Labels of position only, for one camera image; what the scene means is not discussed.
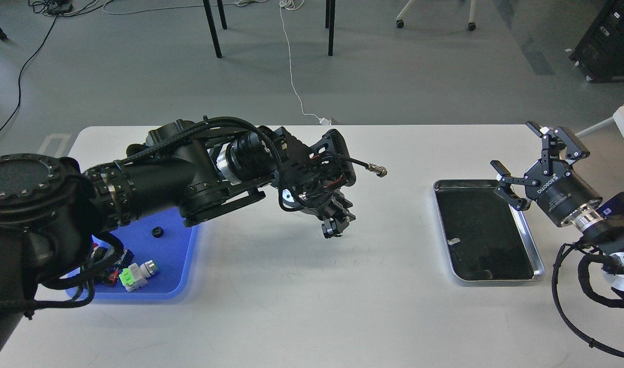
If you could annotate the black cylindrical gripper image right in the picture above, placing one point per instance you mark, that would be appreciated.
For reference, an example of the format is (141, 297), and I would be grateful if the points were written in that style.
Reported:
(562, 197)

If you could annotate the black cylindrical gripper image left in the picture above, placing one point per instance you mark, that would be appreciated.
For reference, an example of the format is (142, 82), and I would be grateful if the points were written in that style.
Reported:
(330, 206)

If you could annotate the small black gear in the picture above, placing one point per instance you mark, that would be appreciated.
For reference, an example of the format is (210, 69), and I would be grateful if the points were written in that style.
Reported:
(331, 234)
(157, 232)

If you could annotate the black robot arm image left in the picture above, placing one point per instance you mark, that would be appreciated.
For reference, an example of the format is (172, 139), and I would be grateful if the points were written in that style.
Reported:
(57, 221)

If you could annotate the silver metal tray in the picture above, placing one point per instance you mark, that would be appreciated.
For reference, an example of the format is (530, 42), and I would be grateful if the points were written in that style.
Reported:
(487, 241)

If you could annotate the blue plastic tray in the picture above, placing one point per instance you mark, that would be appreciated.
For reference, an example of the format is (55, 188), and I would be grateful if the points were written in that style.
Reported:
(172, 253)

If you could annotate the white chair at right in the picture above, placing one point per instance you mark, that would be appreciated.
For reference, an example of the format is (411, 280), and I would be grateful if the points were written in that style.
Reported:
(618, 125)

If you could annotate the black equipment case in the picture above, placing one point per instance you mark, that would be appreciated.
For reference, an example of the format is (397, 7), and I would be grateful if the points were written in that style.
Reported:
(600, 52)

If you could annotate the white chair base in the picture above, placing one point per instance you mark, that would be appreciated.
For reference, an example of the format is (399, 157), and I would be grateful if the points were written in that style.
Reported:
(438, 10)

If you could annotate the white green push button switch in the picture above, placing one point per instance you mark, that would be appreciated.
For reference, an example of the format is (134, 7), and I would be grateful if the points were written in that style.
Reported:
(136, 276)

